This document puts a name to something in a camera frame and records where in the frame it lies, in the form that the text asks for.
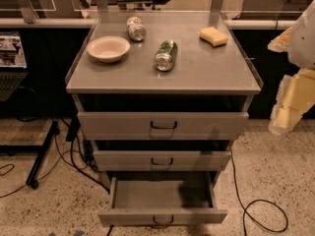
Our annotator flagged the bottom grey drawer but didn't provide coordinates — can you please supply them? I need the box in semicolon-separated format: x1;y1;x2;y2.
98;172;227;227

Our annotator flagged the black stand leg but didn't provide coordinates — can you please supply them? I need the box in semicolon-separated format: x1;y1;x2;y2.
26;121;60;190

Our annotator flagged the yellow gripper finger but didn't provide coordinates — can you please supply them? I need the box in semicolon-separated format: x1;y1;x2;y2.
268;28;292;53
269;69;315;136

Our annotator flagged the monitor screen at left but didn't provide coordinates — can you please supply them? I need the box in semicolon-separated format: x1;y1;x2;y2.
0;31;27;69

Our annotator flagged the black floor cables left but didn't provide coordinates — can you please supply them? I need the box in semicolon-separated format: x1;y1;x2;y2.
0;116;111;200

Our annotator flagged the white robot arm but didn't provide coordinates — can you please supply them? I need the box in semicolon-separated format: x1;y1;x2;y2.
268;2;315;135

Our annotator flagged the grey drawer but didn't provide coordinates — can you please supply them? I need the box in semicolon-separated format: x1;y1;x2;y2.
78;112;248;141
98;172;227;227
94;150;230;171

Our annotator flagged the yellow sponge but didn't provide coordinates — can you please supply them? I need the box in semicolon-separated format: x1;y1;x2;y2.
200;27;228;47

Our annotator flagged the middle grey drawer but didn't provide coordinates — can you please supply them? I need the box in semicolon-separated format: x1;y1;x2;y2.
94;150;230;171

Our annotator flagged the black floor cable right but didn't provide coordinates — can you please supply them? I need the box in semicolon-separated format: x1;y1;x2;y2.
229;147;289;236

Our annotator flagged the green soda can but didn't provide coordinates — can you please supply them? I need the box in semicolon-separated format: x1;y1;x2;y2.
154;40;178;72

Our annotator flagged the silver red soda can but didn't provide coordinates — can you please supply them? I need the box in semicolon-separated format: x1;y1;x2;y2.
126;17;147;41

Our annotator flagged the white bowl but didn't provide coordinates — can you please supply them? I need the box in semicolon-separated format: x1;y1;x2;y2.
87;36;130;63

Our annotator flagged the top grey drawer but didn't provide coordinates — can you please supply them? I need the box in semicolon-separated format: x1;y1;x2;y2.
78;112;248;141

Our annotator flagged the grey drawer cabinet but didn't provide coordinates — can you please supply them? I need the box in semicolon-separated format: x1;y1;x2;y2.
64;10;265;228

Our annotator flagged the black keyboard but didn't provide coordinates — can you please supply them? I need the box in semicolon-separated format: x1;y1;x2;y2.
0;72;28;101

